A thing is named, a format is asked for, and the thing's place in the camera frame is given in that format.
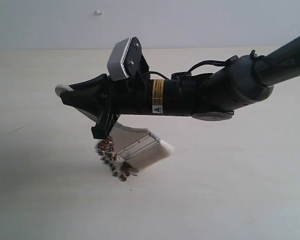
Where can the pile of rice and pellets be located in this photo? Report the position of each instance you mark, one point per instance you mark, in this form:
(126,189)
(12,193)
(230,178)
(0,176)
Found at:
(119,167)

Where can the white paint brush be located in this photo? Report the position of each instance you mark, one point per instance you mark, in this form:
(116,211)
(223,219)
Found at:
(140,147)

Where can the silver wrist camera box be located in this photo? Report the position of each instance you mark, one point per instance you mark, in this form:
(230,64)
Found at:
(124,60)

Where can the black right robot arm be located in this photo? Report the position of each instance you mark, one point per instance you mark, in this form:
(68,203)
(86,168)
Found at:
(240,81)

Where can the small white wall hook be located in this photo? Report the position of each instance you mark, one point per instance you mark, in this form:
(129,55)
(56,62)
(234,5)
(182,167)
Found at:
(98,12)

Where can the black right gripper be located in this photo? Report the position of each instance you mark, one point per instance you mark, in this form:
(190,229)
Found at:
(183,95)

